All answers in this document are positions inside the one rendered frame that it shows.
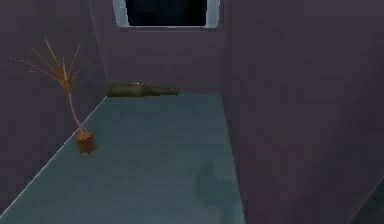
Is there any green glass bottle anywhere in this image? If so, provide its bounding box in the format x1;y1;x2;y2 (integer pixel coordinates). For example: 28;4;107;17
104;81;181;99

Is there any white framed dark window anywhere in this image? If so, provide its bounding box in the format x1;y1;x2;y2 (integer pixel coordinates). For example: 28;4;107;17
112;0;222;30

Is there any bare orange potted plant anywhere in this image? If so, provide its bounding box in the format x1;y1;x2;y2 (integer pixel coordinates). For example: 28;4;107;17
9;37;100;156

